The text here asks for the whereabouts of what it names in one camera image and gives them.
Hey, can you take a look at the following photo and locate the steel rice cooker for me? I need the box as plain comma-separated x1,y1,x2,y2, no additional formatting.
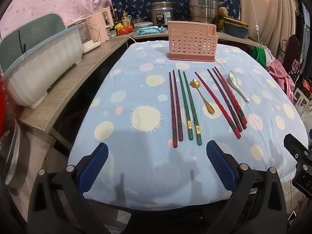
149,2,176,26

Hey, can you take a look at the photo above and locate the white blender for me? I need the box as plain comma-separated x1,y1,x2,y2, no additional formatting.
67,17,101,54

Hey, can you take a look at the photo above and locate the green bag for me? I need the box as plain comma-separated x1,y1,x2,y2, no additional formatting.
253,45,266,66

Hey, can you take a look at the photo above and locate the metal basin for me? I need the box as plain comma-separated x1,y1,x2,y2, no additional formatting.
4,119,31,189

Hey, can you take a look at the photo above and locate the dark maroon chopstick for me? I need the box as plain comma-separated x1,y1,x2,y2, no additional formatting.
212,68,247,130
214,66,248,125
207,68,243,133

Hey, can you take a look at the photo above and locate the pink spotted curtain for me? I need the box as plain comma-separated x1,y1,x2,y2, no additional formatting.
0,0,117,39

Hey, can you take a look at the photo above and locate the bright red chopstick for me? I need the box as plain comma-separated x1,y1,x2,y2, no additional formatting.
194,71,242,139

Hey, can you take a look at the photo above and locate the dark red chair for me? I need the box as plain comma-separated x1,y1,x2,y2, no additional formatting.
284,36,300,74

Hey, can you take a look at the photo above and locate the blue white dish rack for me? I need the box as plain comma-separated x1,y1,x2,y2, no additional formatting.
0,13,83,109

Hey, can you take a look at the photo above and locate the navy leaf print cloth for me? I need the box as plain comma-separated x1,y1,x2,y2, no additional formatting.
110,0,240,27

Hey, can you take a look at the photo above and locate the small steel pot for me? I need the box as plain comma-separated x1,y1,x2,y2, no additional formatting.
130,15,147,26

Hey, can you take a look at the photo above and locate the dark blue bowl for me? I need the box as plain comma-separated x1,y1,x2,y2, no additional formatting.
224,24,249,39

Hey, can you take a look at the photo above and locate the pink perforated utensil basket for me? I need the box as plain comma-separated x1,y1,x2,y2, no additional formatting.
167,21,218,62

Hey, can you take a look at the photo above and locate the steel steamer pot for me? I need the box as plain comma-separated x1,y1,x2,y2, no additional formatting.
187,0,223,25

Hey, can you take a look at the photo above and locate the blue wet wipes packet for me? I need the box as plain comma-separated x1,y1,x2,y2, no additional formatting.
136,27,165,35

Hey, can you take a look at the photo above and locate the pink electric kettle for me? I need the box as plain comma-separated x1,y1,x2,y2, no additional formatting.
85,7,115,42

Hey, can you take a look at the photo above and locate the pink floral cloth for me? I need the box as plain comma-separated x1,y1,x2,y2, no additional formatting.
266,54,296,95

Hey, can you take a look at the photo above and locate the green chopstick with gold band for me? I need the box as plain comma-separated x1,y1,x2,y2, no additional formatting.
183,71,203,146
178,69,193,140

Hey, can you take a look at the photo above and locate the gold flower spoon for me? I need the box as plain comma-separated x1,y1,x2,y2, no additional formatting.
190,79,215,114

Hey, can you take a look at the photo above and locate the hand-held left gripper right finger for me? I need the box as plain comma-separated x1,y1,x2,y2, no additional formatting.
206,140,288,234

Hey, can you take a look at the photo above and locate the beige curtain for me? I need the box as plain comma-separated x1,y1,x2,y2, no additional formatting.
235,0,299,54

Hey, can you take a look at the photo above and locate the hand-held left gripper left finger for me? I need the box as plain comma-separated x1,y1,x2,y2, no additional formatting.
27,142,109,234

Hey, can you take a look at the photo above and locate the white ceramic spoon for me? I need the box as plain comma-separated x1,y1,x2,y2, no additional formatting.
227,70,250,102

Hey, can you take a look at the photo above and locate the yellow bowl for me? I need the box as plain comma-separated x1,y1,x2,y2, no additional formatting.
223,17,249,28

